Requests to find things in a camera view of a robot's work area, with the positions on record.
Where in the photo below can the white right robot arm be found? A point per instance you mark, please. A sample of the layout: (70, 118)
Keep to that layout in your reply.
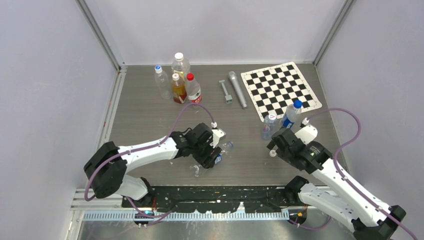
(366, 216)

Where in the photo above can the blue white cap bottle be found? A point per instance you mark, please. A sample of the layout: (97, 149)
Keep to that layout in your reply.
(163, 83)

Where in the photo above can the silver microphone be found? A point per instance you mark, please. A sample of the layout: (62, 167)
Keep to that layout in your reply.
(232, 77)

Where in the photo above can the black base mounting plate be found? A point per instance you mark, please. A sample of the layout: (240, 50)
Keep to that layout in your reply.
(219, 199)

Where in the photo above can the clear bottle pink label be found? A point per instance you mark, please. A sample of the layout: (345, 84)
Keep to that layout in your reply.
(268, 128)

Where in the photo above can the blue bottle cap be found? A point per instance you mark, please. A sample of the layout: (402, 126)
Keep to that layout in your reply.
(297, 104)

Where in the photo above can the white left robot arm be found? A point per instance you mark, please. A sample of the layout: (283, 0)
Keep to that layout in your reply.
(107, 170)

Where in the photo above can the amber liquid bottle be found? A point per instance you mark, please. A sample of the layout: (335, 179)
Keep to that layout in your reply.
(179, 92)

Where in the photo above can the blue label clear bottle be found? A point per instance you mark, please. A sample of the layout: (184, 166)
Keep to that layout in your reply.
(290, 116)

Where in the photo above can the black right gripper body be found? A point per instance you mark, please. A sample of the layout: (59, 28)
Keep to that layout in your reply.
(281, 153)

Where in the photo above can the red cap clear bottle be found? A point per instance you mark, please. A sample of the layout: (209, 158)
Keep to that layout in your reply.
(193, 89)

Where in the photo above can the black white chessboard mat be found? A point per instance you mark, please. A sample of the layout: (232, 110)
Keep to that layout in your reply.
(272, 89)

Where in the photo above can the tall white cap bottle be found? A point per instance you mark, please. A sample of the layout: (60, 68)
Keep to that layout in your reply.
(180, 65)

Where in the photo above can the white bottle cap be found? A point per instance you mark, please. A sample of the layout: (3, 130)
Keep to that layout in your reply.
(272, 153)
(272, 117)

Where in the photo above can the Pepsi label clear bottle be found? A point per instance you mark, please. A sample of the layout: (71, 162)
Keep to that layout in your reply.
(225, 148)

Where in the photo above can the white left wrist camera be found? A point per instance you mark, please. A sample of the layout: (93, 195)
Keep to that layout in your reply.
(217, 134)

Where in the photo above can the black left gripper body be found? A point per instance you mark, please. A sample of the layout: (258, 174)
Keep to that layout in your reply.
(205, 153)

